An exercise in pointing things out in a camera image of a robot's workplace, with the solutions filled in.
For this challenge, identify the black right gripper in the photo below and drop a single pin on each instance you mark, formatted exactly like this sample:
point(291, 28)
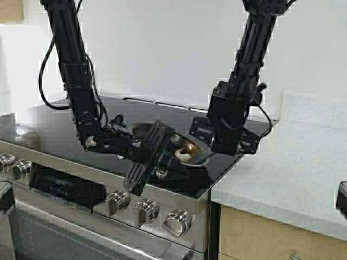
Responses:
point(223, 129)

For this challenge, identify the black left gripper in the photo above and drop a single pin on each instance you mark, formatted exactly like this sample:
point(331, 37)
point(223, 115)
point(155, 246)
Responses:
point(143, 152)

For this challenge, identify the black spatula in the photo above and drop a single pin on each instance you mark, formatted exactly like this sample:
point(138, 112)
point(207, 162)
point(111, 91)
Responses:
point(201, 159)

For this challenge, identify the raw white shrimp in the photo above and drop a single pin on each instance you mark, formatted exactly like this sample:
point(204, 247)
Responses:
point(183, 155)

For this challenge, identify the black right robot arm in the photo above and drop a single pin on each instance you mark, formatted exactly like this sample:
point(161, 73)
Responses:
point(243, 84)

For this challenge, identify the black robot base left edge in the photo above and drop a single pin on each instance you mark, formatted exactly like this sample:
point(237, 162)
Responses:
point(7, 197)

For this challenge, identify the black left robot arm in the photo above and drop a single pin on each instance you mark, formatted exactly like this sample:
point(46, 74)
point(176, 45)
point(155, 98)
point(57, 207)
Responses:
point(78, 79)

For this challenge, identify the black robot base right edge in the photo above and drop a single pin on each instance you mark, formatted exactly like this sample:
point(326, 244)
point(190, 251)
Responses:
point(341, 203)

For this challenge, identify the stainless steel electric stove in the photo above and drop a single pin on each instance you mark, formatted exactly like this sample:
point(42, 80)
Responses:
point(42, 228)

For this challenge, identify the middle stove knob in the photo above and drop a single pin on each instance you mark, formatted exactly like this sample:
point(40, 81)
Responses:
point(117, 201)

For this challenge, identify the stove knob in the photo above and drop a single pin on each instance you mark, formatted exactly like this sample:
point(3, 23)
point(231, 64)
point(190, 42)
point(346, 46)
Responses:
point(21, 169)
point(7, 160)
point(145, 211)
point(117, 201)
point(178, 222)

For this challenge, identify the stove black display panel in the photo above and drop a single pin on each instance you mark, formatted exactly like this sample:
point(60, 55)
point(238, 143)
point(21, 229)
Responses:
point(65, 188)

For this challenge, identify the far right stove knob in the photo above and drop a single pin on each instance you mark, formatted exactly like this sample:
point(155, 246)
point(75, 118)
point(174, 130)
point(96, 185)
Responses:
point(178, 222)

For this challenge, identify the light wood base cabinet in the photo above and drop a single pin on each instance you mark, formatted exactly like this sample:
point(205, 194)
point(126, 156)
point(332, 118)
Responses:
point(247, 236)

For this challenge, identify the far left stove knob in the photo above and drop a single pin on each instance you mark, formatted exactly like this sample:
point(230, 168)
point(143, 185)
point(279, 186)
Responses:
point(7, 160)

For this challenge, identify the wood upper cabinet corner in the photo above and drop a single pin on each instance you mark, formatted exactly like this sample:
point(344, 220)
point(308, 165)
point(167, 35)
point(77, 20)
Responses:
point(11, 11)

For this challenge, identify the metal cabinet drawer handle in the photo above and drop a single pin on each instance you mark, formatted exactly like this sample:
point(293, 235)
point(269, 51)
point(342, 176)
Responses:
point(293, 255)

